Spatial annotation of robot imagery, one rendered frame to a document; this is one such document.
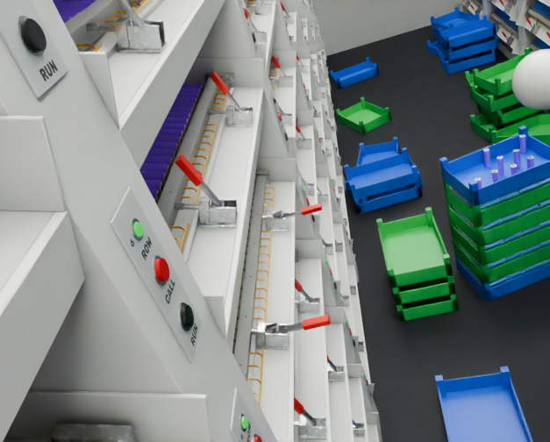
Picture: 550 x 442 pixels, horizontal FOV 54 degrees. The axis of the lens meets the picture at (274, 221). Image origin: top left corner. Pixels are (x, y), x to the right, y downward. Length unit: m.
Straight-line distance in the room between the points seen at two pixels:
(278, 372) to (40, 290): 0.46
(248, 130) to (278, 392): 0.38
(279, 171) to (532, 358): 1.07
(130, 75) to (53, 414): 0.26
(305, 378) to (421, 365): 0.93
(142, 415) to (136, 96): 0.22
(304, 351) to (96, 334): 0.67
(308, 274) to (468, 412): 0.76
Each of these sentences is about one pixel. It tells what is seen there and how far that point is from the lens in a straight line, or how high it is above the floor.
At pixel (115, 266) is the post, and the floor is 1.25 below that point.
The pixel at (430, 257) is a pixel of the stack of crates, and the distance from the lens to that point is 1.93.
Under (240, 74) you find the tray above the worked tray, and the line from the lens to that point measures 0.98.
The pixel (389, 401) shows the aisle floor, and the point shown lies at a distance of 1.76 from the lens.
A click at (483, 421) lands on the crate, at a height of 0.00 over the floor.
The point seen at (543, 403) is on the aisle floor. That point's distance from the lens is 1.73.
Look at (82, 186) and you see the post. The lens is 0.31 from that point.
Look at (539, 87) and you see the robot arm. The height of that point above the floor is 0.95.
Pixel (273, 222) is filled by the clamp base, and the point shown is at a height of 0.92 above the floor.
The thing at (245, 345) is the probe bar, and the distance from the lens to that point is 0.69.
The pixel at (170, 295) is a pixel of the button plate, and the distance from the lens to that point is 0.37.
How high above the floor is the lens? 1.40
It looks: 32 degrees down
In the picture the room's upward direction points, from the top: 21 degrees counter-clockwise
